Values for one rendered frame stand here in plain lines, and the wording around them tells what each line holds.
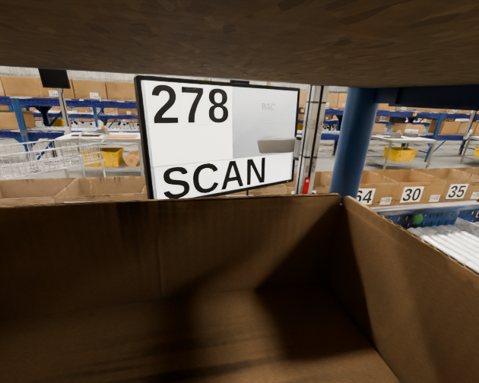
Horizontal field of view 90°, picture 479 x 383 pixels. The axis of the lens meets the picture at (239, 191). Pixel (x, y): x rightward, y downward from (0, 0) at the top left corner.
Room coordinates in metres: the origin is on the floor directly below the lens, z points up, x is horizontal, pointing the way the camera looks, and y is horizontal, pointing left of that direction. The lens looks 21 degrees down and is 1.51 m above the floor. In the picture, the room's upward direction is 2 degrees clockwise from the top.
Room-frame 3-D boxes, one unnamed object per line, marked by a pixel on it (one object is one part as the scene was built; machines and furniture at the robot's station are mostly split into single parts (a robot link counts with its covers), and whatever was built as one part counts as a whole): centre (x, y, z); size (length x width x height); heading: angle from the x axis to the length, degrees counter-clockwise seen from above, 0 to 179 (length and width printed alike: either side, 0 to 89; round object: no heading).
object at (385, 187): (1.58, -0.81, 0.96); 0.39 x 0.29 x 0.17; 104
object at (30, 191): (1.12, 1.09, 0.96); 0.39 x 0.29 x 0.17; 103
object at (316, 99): (0.68, -0.19, 1.11); 0.12 x 0.05 x 0.88; 104
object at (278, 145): (0.73, -0.06, 1.40); 0.28 x 0.11 x 0.11; 104
